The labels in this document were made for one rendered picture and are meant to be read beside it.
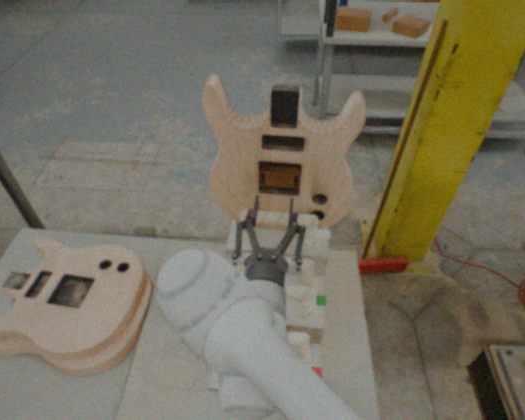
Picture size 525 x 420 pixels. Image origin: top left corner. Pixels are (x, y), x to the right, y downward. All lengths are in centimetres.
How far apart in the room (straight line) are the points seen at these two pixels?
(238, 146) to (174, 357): 57
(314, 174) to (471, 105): 107
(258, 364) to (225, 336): 5
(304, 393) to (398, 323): 187
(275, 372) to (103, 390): 76
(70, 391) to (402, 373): 153
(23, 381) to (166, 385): 38
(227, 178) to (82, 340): 55
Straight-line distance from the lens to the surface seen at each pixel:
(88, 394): 115
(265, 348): 45
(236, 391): 59
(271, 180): 92
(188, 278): 45
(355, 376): 107
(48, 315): 120
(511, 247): 292
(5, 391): 125
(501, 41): 175
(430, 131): 186
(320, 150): 86
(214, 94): 81
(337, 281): 120
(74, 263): 127
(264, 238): 106
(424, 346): 226
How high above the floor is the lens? 191
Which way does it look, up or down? 46 degrees down
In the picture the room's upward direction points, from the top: straight up
